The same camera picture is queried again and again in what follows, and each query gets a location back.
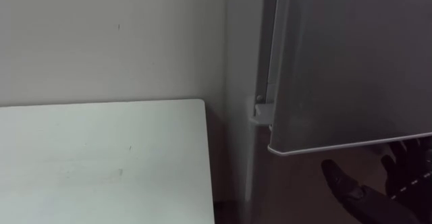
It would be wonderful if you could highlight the grey fridge door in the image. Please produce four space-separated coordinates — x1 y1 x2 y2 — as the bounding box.
266 0 432 157

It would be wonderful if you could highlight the grey fridge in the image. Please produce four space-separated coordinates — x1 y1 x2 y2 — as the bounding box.
225 0 392 224

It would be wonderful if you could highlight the white desk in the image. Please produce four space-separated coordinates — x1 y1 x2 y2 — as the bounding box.
0 98 216 224

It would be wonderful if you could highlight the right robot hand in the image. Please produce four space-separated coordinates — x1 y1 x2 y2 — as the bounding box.
320 138 432 224

